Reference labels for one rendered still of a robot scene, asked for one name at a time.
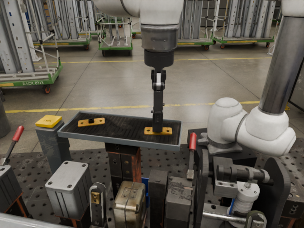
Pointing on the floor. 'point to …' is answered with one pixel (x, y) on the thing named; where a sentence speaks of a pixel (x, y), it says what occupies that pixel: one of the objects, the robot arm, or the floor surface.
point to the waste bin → (4, 124)
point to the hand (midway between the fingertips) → (157, 119)
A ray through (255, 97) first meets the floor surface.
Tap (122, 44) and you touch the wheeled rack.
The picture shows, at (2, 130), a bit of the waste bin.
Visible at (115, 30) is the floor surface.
